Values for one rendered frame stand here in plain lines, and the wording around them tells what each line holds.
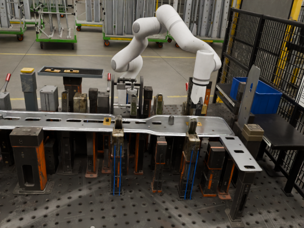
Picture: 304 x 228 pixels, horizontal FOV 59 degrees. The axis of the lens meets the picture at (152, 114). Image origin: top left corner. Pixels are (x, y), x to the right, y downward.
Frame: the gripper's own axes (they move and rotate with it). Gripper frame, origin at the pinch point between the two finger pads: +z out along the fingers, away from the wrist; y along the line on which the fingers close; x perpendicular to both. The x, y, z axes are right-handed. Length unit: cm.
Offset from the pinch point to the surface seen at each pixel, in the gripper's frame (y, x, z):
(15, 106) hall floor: -235, -186, 110
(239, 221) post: 41, 17, 37
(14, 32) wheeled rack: -662, -332, 87
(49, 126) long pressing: 7, -74, 9
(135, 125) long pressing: 4.1, -32.1, 8.4
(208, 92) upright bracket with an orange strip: -14.7, 10.3, -5.0
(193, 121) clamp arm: 18.4, -6.1, -2.8
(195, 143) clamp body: 24.9, -5.5, 5.2
